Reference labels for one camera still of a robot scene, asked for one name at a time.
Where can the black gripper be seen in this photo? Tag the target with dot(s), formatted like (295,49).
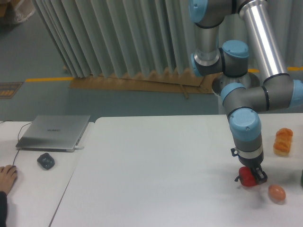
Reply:
(253,160)

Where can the red bell pepper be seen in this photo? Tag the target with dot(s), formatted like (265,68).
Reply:
(246,177)

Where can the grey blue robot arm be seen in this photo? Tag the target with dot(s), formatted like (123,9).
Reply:
(235,58)

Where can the dark sleeve forearm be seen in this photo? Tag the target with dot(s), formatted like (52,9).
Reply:
(3,209)

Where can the person's hand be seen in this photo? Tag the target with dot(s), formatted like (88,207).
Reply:
(8,175)

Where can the brown egg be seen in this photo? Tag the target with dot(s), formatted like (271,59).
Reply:
(276,192)

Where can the orange bread loaf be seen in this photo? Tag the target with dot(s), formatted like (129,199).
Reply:
(283,142)

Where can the brown cardboard sheet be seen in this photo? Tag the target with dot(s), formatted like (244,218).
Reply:
(185,83)

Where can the white usb plug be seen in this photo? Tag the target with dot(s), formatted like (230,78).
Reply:
(78,148)

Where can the pale green folding curtain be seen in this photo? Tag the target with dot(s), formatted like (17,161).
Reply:
(127,37)

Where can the silver closed laptop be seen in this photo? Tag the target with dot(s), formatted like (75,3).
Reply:
(59,133)

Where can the black small controller device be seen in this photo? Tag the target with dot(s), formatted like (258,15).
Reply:
(46,161)

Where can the clear plastic bag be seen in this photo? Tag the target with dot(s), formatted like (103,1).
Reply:
(19,11)

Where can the cardboard box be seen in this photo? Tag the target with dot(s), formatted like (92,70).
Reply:
(3,7)

